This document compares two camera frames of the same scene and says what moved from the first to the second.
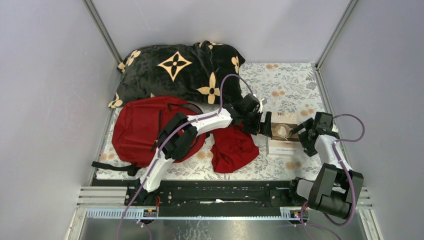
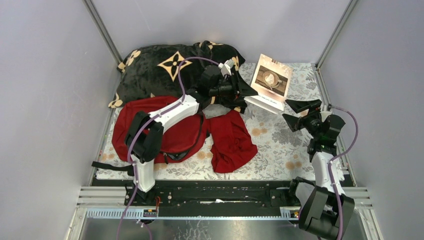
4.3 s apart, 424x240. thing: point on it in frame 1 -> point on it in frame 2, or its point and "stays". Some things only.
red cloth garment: x=234 y=147 stays
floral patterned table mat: x=283 y=89 stays
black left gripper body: x=257 y=122 -> x=236 y=89
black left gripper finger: x=265 y=128 -> x=245 y=90
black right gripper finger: x=307 y=124 -> x=293 y=122
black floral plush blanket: x=206 y=72 stays
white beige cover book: x=283 y=142 -> x=271 y=81
